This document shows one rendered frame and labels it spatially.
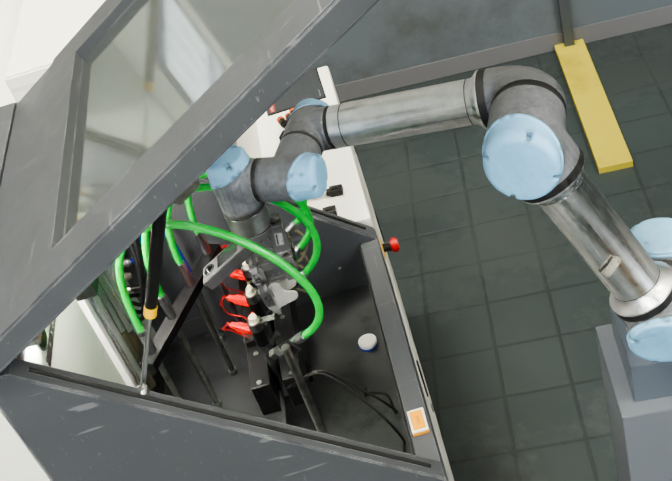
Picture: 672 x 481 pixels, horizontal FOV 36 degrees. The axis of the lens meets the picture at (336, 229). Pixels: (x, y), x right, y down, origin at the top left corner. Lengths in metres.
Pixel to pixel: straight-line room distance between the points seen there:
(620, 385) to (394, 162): 2.19
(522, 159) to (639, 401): 0.68
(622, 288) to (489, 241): 1.93
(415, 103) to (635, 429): 0.77
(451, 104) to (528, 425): 1.54
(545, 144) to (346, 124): 0.38
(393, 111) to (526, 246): 1.92
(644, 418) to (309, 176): 0.80
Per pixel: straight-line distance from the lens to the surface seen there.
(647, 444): 2.08
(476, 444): 3.02
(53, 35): 2.13
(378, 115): 1.70
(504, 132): 1.50
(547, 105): 1.55
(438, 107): 1.67
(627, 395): 2.04
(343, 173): 2.40
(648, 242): 1.84
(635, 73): 4.29
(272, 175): 1.66
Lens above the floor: 2.37
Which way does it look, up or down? 38 degrees down
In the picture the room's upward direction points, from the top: 19 degrees counter-clockwise
